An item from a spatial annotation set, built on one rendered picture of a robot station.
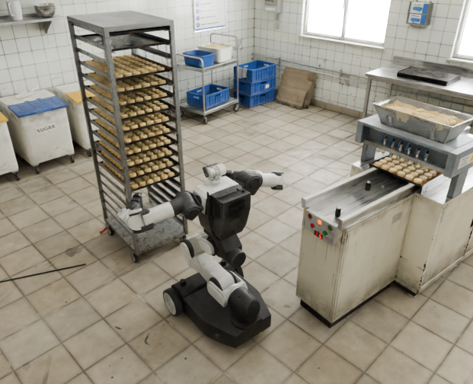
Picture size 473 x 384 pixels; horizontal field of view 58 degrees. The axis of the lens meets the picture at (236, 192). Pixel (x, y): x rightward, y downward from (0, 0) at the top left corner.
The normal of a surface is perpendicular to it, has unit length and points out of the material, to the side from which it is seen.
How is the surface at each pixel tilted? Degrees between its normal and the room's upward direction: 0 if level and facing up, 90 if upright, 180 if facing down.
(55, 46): 90
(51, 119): 91
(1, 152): 92
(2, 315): 0
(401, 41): 90
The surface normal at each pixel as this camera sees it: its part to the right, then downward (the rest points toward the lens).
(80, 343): 0.00, -0.87
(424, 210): -0.79, 0.30
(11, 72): 0.70, 0.35
